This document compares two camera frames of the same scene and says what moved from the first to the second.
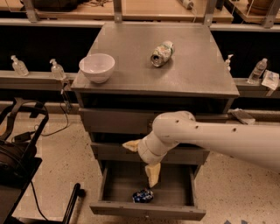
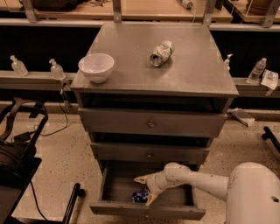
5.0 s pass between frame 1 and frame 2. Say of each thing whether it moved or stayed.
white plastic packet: stayed
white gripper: moved
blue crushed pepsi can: stayed
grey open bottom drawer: stayed
